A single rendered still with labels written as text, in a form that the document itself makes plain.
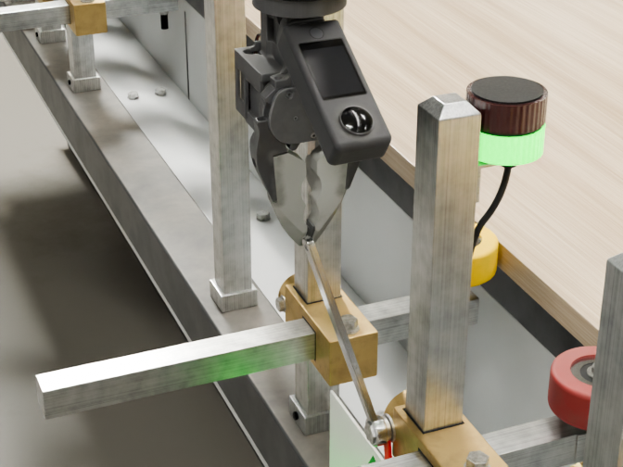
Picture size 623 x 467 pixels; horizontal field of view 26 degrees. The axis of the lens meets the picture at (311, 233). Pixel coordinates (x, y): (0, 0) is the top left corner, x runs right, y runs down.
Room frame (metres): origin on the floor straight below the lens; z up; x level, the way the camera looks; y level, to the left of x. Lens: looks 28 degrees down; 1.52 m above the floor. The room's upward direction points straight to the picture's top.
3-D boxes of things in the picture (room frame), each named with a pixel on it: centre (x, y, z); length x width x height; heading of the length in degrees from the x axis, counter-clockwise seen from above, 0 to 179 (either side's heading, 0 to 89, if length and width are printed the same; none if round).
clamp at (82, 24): (2.05, 0.36, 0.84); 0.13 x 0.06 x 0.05; 22
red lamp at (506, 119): (0.93, -0.14, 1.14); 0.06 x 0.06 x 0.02
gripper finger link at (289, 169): (0.97, 0.03, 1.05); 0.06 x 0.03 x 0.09; 22
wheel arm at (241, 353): (1.08, 0.04, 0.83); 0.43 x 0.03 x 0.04; 112
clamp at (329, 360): (1.12, -0.01, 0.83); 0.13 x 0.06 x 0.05; 22
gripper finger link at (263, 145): (0.95, 0.02, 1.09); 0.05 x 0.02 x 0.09; 112
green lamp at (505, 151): (0.93, -0.14, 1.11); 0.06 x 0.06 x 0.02
